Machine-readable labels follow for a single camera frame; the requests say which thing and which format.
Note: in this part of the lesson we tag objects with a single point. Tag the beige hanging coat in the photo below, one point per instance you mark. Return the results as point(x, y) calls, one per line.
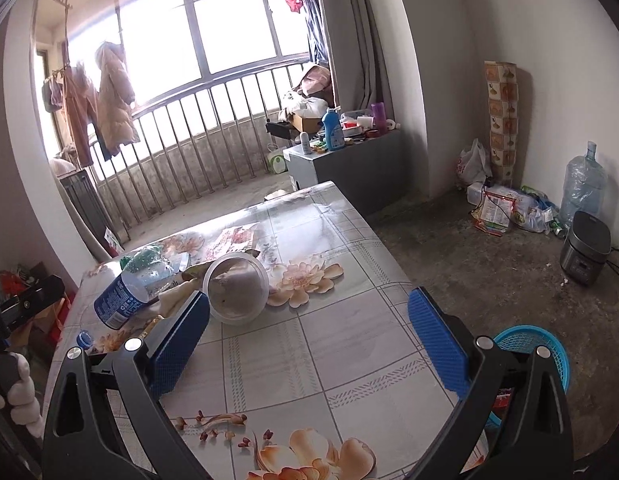
point(114, 105)

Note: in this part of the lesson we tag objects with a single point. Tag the large water jug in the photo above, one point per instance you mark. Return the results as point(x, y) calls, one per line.
point(582, 190)

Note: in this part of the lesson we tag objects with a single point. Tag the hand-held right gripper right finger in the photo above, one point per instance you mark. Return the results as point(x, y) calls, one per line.
point(437, 340)

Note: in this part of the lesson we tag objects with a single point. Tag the blue detergent bottle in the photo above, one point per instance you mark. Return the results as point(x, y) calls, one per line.
point(333, 132)

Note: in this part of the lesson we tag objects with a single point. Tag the green white paper bag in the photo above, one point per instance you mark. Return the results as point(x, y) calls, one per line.
point(277, 162)

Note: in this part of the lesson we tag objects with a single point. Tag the black stool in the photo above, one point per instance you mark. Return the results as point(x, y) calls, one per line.
point(278, 130)

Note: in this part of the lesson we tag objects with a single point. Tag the blue bottle cap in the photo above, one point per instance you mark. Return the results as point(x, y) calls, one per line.
point(84, 340)

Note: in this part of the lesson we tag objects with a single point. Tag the blue hanging clothes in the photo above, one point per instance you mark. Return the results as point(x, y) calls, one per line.
point(317, 25)

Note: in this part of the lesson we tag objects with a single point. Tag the white tissue roll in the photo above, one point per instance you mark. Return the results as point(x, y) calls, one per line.
point(393, 125)

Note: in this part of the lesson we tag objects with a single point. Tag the pink hanging coat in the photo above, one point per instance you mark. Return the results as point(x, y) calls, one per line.
point(77, 115)

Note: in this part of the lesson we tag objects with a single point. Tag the crushed blue label bottle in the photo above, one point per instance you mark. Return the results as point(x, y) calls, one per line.
point(114, 305)

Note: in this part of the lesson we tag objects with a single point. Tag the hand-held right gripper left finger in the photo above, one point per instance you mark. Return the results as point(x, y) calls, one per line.
point(177, 345)

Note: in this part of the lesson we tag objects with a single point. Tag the white stuffed bag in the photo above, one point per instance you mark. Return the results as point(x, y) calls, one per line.
point(304, 105)

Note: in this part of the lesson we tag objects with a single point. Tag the dark metal rack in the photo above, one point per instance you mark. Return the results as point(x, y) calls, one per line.
point(87, 205)

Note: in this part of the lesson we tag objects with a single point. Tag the patterned cardboard box stack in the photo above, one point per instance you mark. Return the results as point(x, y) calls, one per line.
point(502, 125)

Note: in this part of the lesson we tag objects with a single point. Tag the grey rice cooker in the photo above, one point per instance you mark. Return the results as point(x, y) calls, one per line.
point(584, 250)

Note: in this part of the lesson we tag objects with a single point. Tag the clear red-printed plastic wrapper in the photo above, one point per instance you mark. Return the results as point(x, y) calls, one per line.
point(234, 240)

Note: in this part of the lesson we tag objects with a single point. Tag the blue plastic basket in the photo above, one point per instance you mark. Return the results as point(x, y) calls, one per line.
point(512, 340)

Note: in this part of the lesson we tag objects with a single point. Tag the metal balcony railing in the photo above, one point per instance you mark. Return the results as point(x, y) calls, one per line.
point(189, 150)

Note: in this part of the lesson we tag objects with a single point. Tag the small white bottle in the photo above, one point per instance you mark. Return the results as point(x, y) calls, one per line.
point(305, 144)

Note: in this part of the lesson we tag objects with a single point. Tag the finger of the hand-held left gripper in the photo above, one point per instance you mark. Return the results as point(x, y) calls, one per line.
point(37, 297)

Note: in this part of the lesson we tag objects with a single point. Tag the red hanging garment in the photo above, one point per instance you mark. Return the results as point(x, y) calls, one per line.
point(293, 2)

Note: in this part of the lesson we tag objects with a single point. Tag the pile of plastic packaging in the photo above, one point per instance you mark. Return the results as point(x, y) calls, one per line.
point(509, 210)

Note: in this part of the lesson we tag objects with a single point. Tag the purple cup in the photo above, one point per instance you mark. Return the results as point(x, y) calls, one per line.
point(378, 117)

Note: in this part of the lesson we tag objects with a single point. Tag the white plastic bag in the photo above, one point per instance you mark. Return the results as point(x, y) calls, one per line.
point(472, 165)

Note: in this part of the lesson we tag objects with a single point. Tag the grey curtain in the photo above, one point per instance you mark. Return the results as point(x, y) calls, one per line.
point(354, 35)

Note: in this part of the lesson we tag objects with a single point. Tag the grey cabinet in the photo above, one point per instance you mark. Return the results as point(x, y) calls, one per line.
point(359, 175)

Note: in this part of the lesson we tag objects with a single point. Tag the clear plastic cup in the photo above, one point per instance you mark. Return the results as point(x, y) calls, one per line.
point(234, 307)

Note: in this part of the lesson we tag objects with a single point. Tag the brown bag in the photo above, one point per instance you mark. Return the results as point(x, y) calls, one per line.
point(317, 80)

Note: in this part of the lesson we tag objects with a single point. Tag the person's left hand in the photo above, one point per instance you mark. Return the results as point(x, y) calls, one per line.
point(24, 392)

